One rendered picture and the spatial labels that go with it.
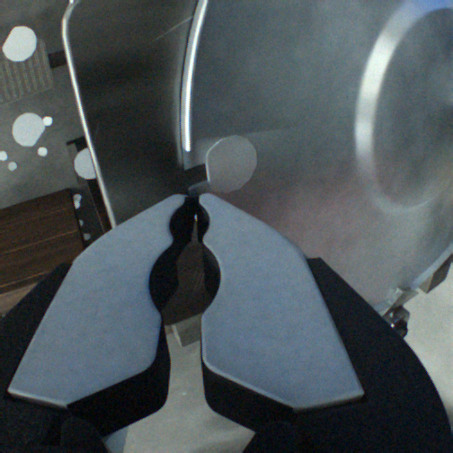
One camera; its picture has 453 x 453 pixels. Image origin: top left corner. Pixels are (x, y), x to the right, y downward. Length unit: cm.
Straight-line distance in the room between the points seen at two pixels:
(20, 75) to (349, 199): 65
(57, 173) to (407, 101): 87
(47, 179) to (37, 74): 33
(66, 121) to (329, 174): 80
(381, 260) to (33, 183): 85
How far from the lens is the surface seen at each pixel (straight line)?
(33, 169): 95
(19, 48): 25
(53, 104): 91
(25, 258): 76
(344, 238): 20
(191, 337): 41
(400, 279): 28
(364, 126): 17
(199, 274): 16
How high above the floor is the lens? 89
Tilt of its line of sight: 49 degrees down
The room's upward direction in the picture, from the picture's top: 137 degrees clockwise
